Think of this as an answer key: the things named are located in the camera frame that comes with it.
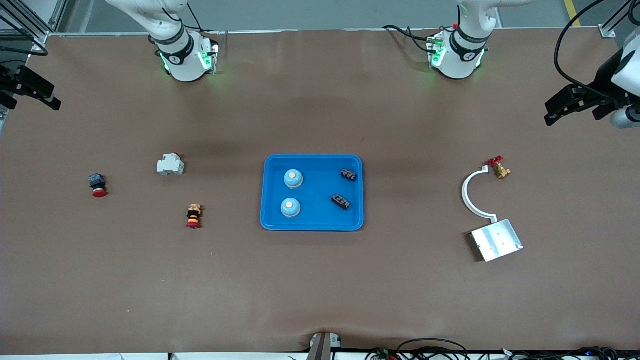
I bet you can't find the blue bell cream button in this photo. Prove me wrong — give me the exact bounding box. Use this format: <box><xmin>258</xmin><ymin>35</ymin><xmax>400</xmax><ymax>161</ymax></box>
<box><xmin>280</xmin><ymin>197</ymin><xmax>301</xmax><ymax>219</ymax></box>
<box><xmin>283</xmin><ymin>169</ymin><xmax>305</xmax><ymax>190</ymax></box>

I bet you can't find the black red emergency button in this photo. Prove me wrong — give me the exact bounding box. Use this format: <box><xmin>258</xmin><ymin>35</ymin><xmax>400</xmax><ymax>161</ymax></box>
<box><xmin>88</xmin><ymin>173</ymin><xmax>108</xmax><ymax>198</ymax></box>

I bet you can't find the white circuit breaker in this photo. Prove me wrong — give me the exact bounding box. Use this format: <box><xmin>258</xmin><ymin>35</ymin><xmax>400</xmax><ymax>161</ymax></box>
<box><xmin>156</xmin><ymin>153</ymin><xmax>185</xmax><ymax>176</ymax></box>

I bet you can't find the silver metal plate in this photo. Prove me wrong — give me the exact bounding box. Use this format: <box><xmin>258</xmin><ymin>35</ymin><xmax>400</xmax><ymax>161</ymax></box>
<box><xmin>470</xmin><ymin>218</ymin><xmax>524</xmax><ymax>263</ymax></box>

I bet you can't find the blue plastic tray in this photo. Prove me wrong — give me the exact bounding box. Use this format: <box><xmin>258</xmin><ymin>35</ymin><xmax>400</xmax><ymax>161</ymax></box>
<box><xmin>260</xmin><ymin>154</ymin><xmax>365</xmax><ymax>232</ymax></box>

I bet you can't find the brown table mat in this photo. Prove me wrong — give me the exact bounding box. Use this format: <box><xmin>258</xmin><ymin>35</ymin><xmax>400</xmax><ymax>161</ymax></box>
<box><xmin>0</xmin><ymin>29</ymin><xmax>640</xmax><ymax>354</ymax></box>

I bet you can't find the aluminium frame corner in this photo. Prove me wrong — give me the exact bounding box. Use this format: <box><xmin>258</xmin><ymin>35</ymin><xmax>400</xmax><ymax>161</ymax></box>
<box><xmin>0</xmin><ymin>0</ymin><xmax>68</xmax><ymax>47</ymax></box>
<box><xmin>597</xmin><ymin>0</ymin><xmax>640</xmax><ymax>40</ymax></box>

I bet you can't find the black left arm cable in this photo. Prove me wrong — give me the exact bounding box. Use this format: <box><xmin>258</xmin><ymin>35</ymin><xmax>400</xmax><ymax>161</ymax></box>
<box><xmin>554</xmin><ymin>0</ymin><xmax>640</xmax><ymax>99</ymax></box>

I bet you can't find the brass valve red handle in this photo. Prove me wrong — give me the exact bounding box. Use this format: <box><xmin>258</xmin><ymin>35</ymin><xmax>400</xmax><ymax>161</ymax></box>
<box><xmin>488</xmin><ymin>156</ymin><xmax>512</xmax><ymax>181</ymax></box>

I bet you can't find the white curved bracket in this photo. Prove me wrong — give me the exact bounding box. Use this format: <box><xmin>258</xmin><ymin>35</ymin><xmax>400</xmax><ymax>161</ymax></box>
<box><xmin>461</xmin><ymin>166</ymin><xmax>498</xmax><ymax>222</ymax></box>

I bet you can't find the black thin base cable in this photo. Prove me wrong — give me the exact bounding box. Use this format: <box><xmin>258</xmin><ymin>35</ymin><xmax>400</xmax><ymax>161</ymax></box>
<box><xmin>185</xmin><ymin>2</ymin><xmax>221</xmax><ymax>36</ymax></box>

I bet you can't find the black base cable bundle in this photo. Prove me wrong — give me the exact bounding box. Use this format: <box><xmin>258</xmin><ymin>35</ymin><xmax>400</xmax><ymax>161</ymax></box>
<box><xmin>382</xmin><ymin>24</ymin><xmax>437</xmax><ymax>55</ymax></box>

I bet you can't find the black tangled cable bundle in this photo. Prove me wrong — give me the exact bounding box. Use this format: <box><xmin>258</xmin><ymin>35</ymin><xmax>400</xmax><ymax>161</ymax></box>
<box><xmin>500</xmin><ymin>346</ymin><xmax>640</xmax><ymax>360</ymax></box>

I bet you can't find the black looped cable bundle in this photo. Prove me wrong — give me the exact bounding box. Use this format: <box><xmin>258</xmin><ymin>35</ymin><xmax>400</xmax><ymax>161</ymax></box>
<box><xmin>365</xmin><ymin>338</ymin><xmax>471</xmax><ymax>360</ymax></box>

